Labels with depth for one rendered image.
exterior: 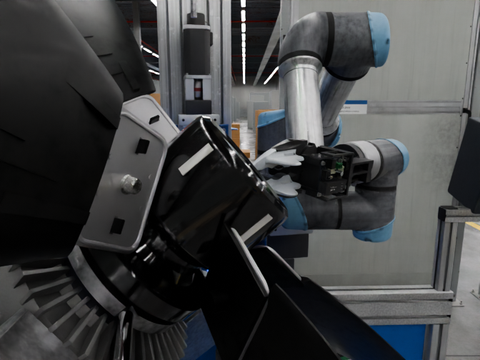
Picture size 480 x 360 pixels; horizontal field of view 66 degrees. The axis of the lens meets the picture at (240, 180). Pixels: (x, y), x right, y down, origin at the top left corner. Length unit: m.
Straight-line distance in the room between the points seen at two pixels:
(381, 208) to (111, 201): 0.56
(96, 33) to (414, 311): 0.85
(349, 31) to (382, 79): 1.55
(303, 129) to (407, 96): 1.75
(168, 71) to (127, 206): 1.10
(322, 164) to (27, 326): 0.41
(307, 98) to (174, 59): 0.66
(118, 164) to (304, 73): 0.60
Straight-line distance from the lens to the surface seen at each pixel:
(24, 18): 0.21
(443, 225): 0.94
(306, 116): 0.75
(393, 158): 0.72
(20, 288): 0.31
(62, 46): 0.22
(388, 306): 0.95
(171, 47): 1.33
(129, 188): 0.25
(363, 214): 0.72
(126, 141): 0.25
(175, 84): 1.32
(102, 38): 0.43
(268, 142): 1.19
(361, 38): 0.87
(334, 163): 0.56
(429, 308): 1.00
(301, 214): 0.69
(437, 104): 2.54
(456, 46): 2.61
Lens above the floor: 1.27
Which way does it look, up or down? 11 degrees down
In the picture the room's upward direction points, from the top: straight up
